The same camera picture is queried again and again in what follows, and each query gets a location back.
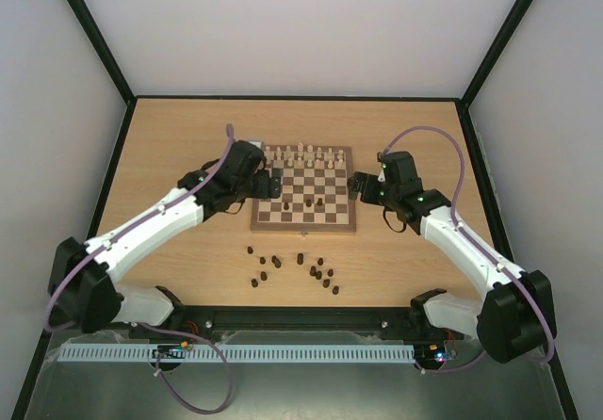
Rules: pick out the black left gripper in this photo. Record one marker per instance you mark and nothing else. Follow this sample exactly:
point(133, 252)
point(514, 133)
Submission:
point(264, 191)

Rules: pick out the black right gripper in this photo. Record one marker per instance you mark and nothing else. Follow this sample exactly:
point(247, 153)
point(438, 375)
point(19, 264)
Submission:
point(367, 189)

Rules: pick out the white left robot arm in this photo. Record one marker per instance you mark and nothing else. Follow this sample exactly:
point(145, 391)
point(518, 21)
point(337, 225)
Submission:
point(86, 278)

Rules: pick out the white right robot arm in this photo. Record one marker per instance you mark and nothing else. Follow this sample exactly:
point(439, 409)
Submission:
point(515, 314)

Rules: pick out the wooden chess board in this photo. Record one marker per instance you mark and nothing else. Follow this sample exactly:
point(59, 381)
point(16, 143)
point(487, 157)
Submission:
point(336, 216)

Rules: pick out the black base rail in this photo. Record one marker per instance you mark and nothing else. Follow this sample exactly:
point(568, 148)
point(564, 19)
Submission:
point(391, 323)

